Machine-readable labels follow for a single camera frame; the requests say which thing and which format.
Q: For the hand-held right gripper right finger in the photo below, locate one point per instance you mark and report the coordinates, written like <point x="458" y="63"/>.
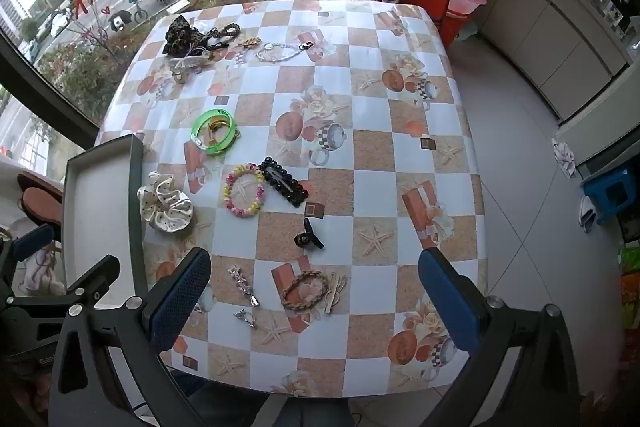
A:
<point x="445" y="302"/>

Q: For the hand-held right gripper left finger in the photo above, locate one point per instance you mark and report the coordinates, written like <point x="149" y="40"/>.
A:
<point x="182" y="297"/>

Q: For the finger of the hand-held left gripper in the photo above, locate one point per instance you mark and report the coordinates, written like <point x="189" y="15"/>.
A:
<point x="95" y="276"/>
<point x="32" y="239"/>

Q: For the grey tray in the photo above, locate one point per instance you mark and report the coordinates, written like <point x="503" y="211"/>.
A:
<point x="100" y="207"/>

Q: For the white polka dot scrunchie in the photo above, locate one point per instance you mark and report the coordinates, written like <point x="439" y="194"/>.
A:
<point x="165" y="202"/>

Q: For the small black claw clip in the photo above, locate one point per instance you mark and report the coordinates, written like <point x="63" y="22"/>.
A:
<point x="306" y="237"/>

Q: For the black beaded hair clip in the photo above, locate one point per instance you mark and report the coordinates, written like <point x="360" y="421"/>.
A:
<point x="285" y="184"/>

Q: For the green bangle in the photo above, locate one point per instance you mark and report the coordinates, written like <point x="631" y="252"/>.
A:
<point x="202" y="117"/>

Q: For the brown slipper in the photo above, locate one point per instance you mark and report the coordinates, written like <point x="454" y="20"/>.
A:
<point x="42" y="207"/>
<point x="35" y="181"/>

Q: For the white cloth bag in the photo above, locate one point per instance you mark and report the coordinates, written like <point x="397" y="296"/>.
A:
<point x="42" y="279"/>

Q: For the silver rhinestone hair clip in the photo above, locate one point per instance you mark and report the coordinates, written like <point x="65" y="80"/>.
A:
<point x="243" y="284"/>

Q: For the small silver clip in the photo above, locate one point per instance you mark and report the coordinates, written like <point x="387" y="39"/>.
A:
<point x="247" y="318"/>

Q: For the beige hair clip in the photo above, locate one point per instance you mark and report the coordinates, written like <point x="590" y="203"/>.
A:
<point x="332" y="294"/>

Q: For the white slipper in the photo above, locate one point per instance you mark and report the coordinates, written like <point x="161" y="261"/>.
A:
<point x="587" y="214"/>

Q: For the white cloth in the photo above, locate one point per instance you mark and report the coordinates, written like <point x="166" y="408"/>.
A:
<point x="565" y="157"/>

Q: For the blue plastic stool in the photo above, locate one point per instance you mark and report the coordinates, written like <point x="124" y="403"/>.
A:
<point x="605" y="189"/>

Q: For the checkered printed tablecloth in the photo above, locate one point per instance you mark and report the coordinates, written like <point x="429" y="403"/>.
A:
<point x="350" y="117"/>

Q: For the clear claw clip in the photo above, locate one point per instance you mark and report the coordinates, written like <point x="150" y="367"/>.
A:
<point x="187" y="64"/>

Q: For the leopard print scrunchie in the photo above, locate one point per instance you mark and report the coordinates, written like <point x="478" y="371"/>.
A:
<point x="182" y="34"/>

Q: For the gold hair clip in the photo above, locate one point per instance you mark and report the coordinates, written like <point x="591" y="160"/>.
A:
<point x="248" y="42"/>

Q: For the leopard print hair clip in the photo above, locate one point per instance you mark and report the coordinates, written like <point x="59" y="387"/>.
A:
<point x="232" y="27"/>

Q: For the white cabinet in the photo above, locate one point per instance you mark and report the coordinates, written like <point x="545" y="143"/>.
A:
<point x="540" y="32"/>

